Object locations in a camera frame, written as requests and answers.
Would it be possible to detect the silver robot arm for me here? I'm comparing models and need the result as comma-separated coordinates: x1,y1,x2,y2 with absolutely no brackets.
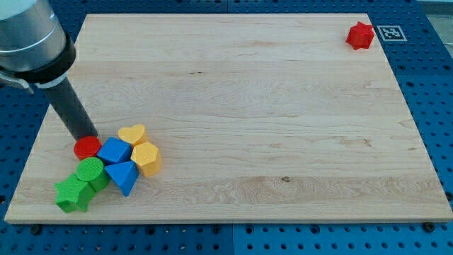
1,0,76,94

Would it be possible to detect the wooden board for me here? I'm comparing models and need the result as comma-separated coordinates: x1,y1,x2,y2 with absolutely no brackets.
5,13,452,225

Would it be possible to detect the yellow hexagon block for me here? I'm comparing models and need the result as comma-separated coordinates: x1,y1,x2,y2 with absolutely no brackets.
131,142,161,177

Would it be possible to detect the yellow heart block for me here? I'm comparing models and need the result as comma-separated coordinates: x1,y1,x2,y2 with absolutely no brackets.
117,124,149,147

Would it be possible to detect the blue triangle block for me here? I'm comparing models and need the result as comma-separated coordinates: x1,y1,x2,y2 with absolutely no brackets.
105,161,139,197

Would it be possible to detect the blue cube block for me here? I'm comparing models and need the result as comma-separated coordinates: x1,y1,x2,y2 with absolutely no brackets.
96,137,132,165

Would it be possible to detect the green cylinder block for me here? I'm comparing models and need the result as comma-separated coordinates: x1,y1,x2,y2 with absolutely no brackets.
76,157,110,192

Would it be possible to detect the red cylinder block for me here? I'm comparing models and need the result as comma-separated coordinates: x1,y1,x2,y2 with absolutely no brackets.
73,136,102,160

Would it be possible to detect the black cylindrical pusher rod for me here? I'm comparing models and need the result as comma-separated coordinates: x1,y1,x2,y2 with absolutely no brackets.
43,76,98,140

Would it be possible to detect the red star block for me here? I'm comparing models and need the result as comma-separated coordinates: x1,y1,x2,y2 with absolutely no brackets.
345,21,374,50

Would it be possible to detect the green star block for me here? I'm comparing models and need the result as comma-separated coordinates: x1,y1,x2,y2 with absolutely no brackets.
54,174,96,213

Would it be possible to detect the white fiducial marker tag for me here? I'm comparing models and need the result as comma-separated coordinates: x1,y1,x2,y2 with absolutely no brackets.
377,25,407,42

